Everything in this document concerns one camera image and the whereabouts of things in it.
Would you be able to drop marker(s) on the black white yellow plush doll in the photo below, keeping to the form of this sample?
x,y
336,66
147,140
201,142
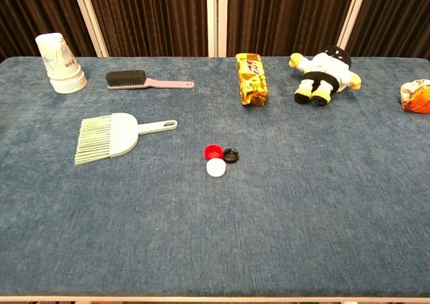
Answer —
x,y
324,72

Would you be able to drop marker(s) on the blue table cloth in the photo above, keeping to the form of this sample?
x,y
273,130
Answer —
x,y
215,223

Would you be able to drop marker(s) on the small green hand broom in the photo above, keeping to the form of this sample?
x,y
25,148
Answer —
x,y
122,134

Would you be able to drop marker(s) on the white double partition post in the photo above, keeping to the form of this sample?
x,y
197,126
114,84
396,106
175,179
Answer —
x,y
217,18

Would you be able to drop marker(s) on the white bottle cap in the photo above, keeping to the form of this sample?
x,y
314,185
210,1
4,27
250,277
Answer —
x,y
216,168

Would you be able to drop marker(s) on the red bottle cap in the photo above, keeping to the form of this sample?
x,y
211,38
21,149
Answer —
x,y
211,151

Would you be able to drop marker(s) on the dark brown curtain panel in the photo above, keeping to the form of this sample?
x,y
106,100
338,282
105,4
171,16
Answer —
x,y
396,18
151,14
30,8
285,14

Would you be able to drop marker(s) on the crumpled orange white snack bag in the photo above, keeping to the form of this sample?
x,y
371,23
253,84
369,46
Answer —
x,y
418,99

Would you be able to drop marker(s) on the yellow gold snack pack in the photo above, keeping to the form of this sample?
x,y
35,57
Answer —
x,y
252,82

